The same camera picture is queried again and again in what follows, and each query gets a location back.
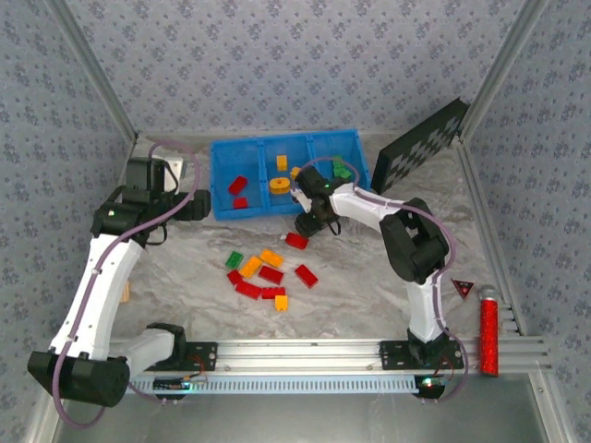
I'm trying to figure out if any aluminium frame post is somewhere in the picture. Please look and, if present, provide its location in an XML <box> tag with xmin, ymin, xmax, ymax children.
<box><xmin>45</xmin><ymin>0</ymin><xmax>139</xmax><ymax>142</ymax></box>
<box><xmin>459</xmin><ymin>0</ymin><xmax>553</xmax><ymax>139</ymax></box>

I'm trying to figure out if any left aluminium floor rail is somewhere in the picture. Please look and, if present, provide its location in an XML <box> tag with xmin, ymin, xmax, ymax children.
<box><xmin>20</xmin><ymin>133</ymin><xmax>139</xmax><ymax>443</ymax></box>

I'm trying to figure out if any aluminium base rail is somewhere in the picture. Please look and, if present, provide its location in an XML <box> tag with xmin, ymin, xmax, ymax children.
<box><xmin>110</xmin><ymin>338</ymin><xmax>553</xmax><ymax>373</ymax></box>

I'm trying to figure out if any right aluminium floor rail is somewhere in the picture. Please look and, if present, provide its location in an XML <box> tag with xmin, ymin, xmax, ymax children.
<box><xmin>454</xmin><ymin>136</ymin><xmax>527</xmax><ymax>338</ymax></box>

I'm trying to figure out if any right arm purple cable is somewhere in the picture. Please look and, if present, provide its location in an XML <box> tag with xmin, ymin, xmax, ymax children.
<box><xmin>297</xmin><ymin>156</ymin><xmax>470</xmax><ymax>405</ymax></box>

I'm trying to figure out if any right black mount plate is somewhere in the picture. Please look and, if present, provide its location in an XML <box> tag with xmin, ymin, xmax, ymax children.
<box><xmin>378</xmin><ymin>340</ymin><xmax>465</xmax><ymax>371</ymax></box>

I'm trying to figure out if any black checkered board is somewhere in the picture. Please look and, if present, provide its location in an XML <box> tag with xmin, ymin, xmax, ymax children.
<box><xmin>368</xmin><ymin>97</ymin><xmax>471</xmax><ymax>195</ymax></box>

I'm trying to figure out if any blue three-compartment plastic bin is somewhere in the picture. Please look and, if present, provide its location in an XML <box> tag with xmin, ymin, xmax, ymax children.
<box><xmin>208</xmin><ymin>128</ymin><xmax>370</xmax><ymax>222</ymax></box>

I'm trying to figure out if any right aluminium frame post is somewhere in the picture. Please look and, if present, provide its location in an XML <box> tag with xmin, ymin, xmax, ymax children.
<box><xmin>459</xmin><ymin>0</ymin><xmax>553</xmax><ymax>139</ymax></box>

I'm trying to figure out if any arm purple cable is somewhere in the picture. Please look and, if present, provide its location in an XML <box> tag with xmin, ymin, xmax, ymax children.
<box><xmin>51</xmin><ymin>140</ymin><xmax>200</xmax><ymax>430</ymax></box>
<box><xmin>297</xmin><ymin>156</ymin><xmax>470</xmax><ymax>405</ymax></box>

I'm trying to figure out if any red glitter tube silver cap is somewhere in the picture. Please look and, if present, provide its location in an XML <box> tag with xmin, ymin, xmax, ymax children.
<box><xmin>477</xmin><ymin>284</ymin><xmax>502</xmax><ymax>378</ymax></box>

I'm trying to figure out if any left black mount plate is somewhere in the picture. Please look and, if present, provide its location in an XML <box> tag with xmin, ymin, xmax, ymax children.
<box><xmin>182</xmin><ymin>341</ymin><xmax>219</xmax><ymax>373</ymax></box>

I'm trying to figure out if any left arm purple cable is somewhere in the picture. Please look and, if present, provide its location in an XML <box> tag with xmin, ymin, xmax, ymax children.
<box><xmin>51</xmin><ymin>140</ymin><xmax>200</xmax><ymax>430</ymax></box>

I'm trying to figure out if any left aluminium frame post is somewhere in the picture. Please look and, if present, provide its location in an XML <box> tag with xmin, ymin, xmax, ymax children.
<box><xmin>45</xmin><ymin>0</ymin><xmax>139</xmax><ymax>142</ymax></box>

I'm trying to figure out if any aluminium floor rail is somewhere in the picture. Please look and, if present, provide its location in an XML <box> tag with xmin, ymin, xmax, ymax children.
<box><xmin>20</xmin><ymin>133</ymin><xmax>139</xmax><ymax>443</ymax></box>
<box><xmin>454</xmin><ymin>136</ymin><xmax>527</xmax><ymax>338</ymax></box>

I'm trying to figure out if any black mount plate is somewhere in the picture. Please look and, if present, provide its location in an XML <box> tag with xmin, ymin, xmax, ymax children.
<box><xmin>182</xmin><ymin>341</ymin><xmax>219</xmax><ymax>373</ymax></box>
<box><xmin>378</xmin><ymin>340</ymin><xmax>465</xmax><ymax>371</ymax></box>

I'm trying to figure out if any white slotted cable duct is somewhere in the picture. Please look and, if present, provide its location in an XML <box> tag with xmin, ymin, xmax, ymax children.
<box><xmin>128</xmin><ymin>372</ymin><xmax>419</xmax><ymax>396</ymax></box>

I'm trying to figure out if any grey metal sheet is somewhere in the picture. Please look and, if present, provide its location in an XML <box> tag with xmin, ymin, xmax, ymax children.
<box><xmin>50</xmin><ymin>387</ymin><xmax>555</xmax><ymax>443</ymax></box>

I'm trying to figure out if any long yellow lego brick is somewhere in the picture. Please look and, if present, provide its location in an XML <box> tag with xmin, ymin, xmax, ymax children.
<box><xmin>238</xmin><ymin>256</ymin><xmax>263</xmax><ymax>279</ymax></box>
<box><xmin>259</xmin><ymin>248</ymin><xmax>284</xmax><ymax>269</ymax></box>

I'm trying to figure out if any red black triangle sticker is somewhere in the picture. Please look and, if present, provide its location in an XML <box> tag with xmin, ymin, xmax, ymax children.
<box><xmin>451</xmin><ymin>278</ymin><xmax>476</xmax><ymax>301</ymax></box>

